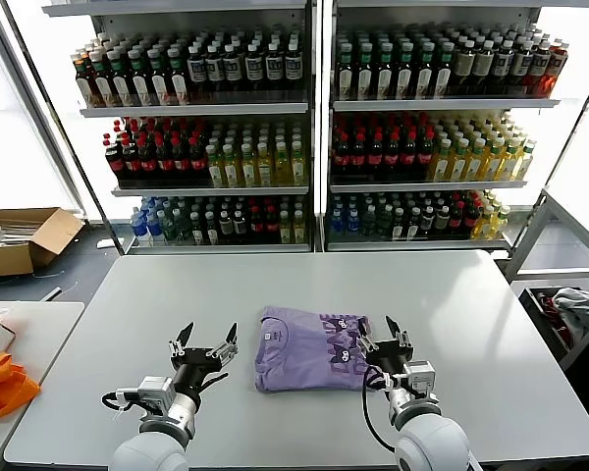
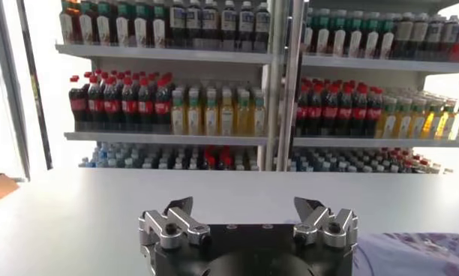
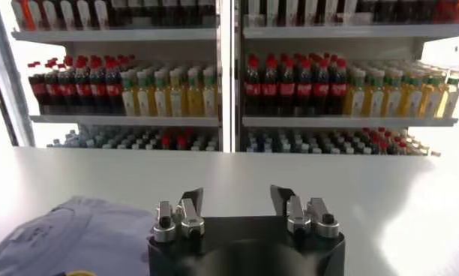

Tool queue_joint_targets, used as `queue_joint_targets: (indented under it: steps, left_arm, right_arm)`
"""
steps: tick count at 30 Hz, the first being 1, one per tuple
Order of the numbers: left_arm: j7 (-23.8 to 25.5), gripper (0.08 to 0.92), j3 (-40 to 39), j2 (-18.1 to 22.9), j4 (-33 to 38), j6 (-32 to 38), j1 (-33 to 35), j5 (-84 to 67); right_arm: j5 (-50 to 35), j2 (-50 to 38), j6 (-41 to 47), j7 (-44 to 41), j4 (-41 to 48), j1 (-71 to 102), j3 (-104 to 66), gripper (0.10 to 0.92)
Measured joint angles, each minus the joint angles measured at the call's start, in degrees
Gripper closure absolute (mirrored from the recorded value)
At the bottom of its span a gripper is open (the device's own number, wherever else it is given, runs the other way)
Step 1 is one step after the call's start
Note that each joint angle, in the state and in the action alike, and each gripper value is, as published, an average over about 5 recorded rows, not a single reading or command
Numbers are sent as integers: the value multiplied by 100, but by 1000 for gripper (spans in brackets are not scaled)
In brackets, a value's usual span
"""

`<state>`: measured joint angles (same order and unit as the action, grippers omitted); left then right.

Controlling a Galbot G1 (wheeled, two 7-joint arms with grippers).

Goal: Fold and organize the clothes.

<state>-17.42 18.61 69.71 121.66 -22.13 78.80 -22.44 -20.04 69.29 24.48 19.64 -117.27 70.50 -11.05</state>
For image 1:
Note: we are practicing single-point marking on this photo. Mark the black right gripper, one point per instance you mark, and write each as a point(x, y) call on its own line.
point(390, 358)

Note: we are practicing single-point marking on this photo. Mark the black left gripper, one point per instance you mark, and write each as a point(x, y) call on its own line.
point(196, 365)

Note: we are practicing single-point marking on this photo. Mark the purple T-shirt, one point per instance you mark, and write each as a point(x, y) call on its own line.
point(299, 353)

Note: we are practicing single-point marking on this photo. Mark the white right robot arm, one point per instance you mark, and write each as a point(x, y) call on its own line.
point(429, 441)

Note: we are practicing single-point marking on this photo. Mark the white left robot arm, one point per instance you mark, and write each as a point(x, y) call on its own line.
point(147, 451)

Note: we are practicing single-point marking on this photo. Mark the water bottle blue label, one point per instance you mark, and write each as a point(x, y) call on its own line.
point(337, 222)
point(154, 226)
point(353, 222)
point(137, 228)

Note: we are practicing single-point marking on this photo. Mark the cola bottle red cap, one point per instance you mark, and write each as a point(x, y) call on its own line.
point(409, 153)
point(393, 153)
point(358, 154)
point(341, 154)
point(272, 225)
point(198, 160)
point(164, 161)
point(376, 154)
point(256, 225)
point(147, 162)
point(425, 153)
point(114, 164)
point(181, 161)
point(130, 162)

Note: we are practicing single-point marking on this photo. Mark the small white floor object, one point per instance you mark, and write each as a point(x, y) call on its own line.
point(108, 243)

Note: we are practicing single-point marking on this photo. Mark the yellow green drink bottle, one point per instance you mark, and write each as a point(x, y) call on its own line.
point(298, 227)
point(285, 228)

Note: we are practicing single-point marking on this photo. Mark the yellow juice bottle white cap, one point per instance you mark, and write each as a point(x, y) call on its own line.
point(499, 221)
point(484, 223)

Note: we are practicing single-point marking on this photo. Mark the white strip piece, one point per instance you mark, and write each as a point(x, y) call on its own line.
point(53, 293)

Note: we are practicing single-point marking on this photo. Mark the black storage bin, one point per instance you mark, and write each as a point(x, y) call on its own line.
point(545, 324)

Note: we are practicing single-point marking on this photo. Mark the red garment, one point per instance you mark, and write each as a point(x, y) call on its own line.
point(551, 306)

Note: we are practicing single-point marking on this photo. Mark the yellow juice bottle white label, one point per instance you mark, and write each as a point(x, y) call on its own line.
point(264, 168)
point(298, 167)
point(460, 164)
point(248, 168)
point(283, 167)
point(525, 162)
point(442, 164)
point(230, 169)
point(511, 163)
point(476, 163)
point(216, 169)
point(494, 163)

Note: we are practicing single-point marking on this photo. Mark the grey white garment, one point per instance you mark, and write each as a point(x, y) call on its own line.
point(578, 309)

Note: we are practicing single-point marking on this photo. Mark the orange fabric bag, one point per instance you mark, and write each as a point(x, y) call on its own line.
point(5, 387)

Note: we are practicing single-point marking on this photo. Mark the open cardboard box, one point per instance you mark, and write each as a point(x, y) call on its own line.
point(10, 260)

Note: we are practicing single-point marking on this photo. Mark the pale packing strips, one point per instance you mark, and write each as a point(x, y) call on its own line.
point(10, 233)

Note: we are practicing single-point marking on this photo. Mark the dark slanted pole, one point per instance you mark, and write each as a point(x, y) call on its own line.
point(65, 132)
point(576, 127)

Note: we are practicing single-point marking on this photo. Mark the dark tea bottle green label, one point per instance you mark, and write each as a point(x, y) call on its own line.
point(364, 76)
point(159, 80)
point(345, 76)
point(102, 83)
point(385, 75)
point(178, 78)
point(405, 74)
point(425, 73)
point(121, 82)
point(444, 73)
point(140, 81)

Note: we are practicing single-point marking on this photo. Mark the dark drink bottle blue label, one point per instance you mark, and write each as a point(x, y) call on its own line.
point(197, 68)
point(215, 68)
point(232, 67)
point(254, 66)
point(274, 65)
point(522, 65)
point(503, 65)
point(293, 64)

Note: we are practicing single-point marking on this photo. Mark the dark drink bottle beige label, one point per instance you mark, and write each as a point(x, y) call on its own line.
point(484, 66)
point(464, 66)

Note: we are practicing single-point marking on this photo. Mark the orange tea bottle white label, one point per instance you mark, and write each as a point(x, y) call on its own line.
point(85, 86)

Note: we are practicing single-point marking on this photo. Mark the red drink bottle blue label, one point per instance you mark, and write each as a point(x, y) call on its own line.
point(541, 64)
point(558, 64)

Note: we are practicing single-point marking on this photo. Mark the grey metal shelving unit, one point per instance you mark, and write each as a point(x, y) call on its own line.
point(118, 22)
point(422, 22)

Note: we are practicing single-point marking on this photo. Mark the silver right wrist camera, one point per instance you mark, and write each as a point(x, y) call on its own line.
point(419, 376)

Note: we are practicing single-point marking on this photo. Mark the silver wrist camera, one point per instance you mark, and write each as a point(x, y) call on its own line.
point(419, 376)
point(154, 391)

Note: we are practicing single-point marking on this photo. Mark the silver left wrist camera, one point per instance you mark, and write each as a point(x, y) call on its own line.
point(154, 391)

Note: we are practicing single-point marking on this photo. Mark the grey metal frame table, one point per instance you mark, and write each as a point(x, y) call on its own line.
point(573, 210)

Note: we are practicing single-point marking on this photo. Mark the grey window frame bar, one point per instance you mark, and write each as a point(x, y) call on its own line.
point(54, 147)

